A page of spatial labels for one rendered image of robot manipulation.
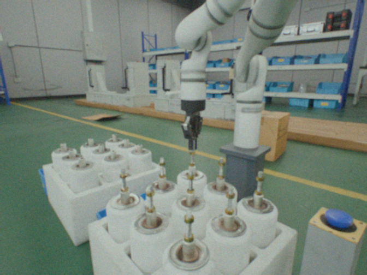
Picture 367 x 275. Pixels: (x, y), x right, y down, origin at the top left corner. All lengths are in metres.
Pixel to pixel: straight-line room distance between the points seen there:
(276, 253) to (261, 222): 0.07
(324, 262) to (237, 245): 0.15
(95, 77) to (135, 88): 1.41
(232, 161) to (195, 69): 0.38
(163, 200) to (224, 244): 0.22
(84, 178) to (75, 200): 0.08
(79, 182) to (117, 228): 0.31
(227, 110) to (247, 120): 1.77
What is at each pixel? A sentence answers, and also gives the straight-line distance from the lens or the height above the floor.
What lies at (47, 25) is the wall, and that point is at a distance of 7.16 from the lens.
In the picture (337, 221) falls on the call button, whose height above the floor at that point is 0.33.
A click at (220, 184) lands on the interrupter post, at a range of 0.65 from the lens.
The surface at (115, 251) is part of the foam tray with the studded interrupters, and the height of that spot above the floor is 0.18.
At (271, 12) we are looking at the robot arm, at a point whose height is 0.70.
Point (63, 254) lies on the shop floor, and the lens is 0.91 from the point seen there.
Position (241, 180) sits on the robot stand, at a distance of 0.86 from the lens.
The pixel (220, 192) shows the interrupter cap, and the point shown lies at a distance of 0.64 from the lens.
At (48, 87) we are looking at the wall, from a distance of 6.99.
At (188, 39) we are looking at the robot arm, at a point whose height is 0.65.
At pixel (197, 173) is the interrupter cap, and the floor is 0.25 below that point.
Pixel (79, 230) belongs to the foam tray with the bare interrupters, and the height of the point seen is 0.06.
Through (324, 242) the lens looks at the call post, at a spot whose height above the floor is 0.29.
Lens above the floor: 0.56
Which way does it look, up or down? 15 degrees down
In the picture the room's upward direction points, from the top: straight up
